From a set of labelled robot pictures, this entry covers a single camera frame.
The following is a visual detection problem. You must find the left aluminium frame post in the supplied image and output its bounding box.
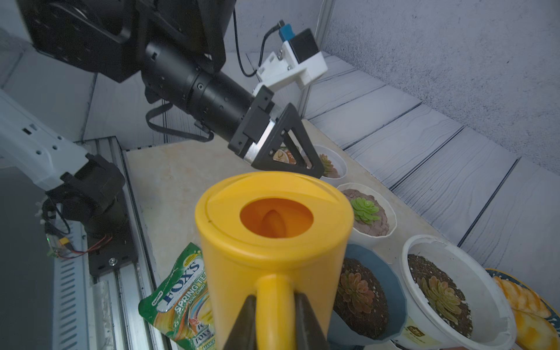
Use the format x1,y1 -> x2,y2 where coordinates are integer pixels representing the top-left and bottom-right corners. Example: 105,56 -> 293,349
298,0 -> 335,118

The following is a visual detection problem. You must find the white ribbed pot green succulent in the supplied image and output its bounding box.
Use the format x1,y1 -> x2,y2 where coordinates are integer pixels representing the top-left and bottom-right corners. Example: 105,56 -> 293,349
338,183 -> 398,249

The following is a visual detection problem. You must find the yellow plastic watering can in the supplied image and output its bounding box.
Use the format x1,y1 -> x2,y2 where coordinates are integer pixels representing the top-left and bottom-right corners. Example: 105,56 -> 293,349
195,171 -> 354,349

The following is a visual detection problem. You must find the aluminium front rail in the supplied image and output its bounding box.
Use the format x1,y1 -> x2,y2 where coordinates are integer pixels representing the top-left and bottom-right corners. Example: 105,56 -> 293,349
51,136 -> 173,349

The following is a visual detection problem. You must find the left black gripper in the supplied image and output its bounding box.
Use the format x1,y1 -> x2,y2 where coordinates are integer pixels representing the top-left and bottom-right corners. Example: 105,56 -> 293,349
227,86 -> 325,179

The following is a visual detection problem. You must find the green Fox's candy bag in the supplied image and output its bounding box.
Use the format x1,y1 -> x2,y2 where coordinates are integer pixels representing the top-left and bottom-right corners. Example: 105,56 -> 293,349
139,243 -> 217,349

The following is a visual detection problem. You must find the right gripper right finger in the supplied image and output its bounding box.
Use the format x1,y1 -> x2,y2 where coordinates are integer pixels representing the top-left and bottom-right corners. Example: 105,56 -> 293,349
295,293 -> 330,350

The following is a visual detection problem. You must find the large white pot dark soil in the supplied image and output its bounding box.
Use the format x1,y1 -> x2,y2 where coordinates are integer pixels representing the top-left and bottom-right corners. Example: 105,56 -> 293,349
395,235 -> 517,349

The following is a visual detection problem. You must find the upper yellow pastry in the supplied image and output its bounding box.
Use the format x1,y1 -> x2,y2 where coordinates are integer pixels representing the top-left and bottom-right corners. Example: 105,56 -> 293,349
493,276 -> 551,319

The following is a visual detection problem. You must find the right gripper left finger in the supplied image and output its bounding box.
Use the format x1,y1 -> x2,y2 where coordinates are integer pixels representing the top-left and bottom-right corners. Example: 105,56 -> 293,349
223,295 -> 258,350

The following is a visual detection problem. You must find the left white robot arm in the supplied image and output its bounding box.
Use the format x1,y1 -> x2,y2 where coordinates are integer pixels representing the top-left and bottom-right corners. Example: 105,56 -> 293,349
1,1 -> 327,238

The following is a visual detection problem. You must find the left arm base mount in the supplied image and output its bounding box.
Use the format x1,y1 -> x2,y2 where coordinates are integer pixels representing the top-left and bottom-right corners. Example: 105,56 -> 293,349
41,153 -> 138,277

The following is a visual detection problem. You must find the blue pot succulent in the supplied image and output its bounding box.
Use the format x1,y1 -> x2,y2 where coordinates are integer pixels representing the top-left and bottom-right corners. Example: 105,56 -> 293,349
328,244 -> 408,349

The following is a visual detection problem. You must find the yellow pastry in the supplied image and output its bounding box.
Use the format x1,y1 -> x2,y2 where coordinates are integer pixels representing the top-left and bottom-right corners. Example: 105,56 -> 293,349
493,276 -> 551,319
513,310 -> 559,350

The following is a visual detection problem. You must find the white round pot pinkish soil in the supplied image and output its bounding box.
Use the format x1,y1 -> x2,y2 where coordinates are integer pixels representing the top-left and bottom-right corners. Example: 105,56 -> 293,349
314,144 -> 348,188

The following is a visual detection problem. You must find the lower yellow pastry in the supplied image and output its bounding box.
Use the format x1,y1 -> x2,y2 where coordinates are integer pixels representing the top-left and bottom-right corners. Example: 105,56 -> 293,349
513,310 -> 559,350

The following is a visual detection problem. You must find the blue patterned plate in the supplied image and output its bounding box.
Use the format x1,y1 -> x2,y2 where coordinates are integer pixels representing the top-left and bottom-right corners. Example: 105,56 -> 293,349
487,268 -> 559,335

